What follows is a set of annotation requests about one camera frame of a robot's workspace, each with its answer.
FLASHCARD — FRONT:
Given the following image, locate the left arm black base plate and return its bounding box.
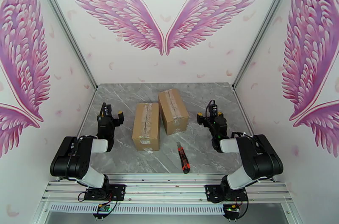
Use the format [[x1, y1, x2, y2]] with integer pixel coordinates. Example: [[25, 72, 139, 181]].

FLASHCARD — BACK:
[[84, 184, 126, 201]]

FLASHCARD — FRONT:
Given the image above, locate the long taped cardboard box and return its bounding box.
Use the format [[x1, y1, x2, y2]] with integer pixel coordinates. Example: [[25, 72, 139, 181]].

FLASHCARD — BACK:
[[131, 102, 161, 152]]

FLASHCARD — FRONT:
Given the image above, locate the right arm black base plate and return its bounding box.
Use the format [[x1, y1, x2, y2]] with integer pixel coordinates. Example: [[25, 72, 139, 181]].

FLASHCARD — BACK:
[[205, 184, 249, 203]]

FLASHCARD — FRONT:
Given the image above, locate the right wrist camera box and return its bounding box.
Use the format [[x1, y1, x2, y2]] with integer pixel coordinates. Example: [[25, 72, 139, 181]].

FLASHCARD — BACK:
[[207, 100, 219, 119]]

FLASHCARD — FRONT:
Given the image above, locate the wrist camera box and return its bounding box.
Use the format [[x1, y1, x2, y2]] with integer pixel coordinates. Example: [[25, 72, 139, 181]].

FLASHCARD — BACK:
[[102, 102, 113, 119], [207, 100, 219, 119]]

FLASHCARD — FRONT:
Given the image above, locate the aluminium rail frame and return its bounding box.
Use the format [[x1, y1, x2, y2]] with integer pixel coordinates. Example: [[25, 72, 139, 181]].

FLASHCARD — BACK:
[[39, 174, 295, 203]]

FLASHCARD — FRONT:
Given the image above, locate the small green circuit board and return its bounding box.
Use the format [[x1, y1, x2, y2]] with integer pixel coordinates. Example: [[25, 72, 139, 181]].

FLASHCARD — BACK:
[[223, 204, 243, 218], [92, 203, 113, 218]]

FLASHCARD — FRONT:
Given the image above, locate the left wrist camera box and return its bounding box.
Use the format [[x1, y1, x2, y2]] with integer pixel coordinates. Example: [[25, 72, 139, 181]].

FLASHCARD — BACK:
[[102, 102, 113, 119]]

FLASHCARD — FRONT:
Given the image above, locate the aluminium corner post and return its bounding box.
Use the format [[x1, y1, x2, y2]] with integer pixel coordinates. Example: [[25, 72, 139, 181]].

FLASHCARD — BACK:
[[231, 0, 303, 91], [29, 0, 99, 91]]

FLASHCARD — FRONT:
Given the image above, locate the short taped cardboard box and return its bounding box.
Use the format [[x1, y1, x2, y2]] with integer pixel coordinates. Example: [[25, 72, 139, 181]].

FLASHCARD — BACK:
[[158, 88, 190, 136]]

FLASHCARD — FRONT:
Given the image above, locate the white perforated cable duct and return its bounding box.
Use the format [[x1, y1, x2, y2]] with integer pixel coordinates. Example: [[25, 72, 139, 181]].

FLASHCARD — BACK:
[[50, 204, 226, 215]]

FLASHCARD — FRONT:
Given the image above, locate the red black utility knife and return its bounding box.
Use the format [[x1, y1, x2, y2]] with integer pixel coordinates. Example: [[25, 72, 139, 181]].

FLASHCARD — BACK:
[[177, 141, 191, 174]]

